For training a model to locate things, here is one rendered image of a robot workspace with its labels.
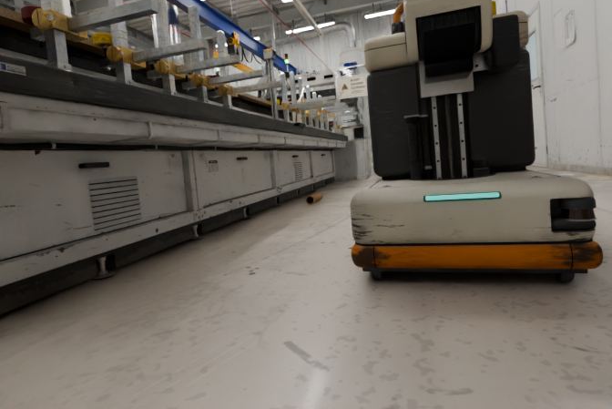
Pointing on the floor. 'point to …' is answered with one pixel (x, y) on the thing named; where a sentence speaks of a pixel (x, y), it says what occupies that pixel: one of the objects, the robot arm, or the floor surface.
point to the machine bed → (126, 192)
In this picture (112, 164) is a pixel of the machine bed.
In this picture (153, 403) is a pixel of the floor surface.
